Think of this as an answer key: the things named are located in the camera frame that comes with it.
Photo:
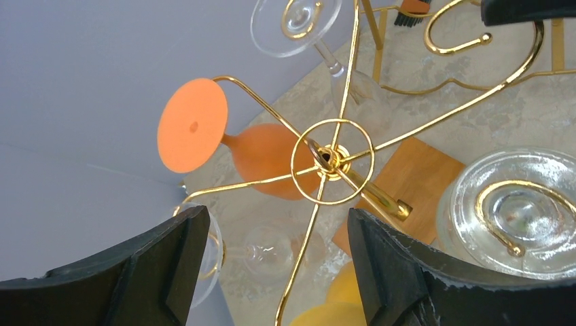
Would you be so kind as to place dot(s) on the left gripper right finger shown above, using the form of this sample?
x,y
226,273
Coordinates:
x,y
403,281

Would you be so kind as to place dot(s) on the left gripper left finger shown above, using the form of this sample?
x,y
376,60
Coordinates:
x,y
149,279

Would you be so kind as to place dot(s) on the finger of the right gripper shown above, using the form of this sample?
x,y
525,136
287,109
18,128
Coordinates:
x,y
501,12

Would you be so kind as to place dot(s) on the yellow goblet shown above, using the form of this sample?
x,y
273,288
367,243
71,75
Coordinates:
x,y
343,305

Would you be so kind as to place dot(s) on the gold scroll glass rack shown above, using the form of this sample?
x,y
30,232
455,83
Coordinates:
x,y
337,161

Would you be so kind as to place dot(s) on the tall clear flute glass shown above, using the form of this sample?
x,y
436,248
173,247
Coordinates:
x,y
260,247

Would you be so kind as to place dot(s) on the orange plastic goblet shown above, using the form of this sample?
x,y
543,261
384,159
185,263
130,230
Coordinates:
x,y
193,125

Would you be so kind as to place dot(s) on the clear glass front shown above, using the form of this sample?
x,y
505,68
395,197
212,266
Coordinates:
x,y
286,28

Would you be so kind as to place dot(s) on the small orange black object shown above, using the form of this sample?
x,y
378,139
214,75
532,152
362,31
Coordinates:
x,y
411,8

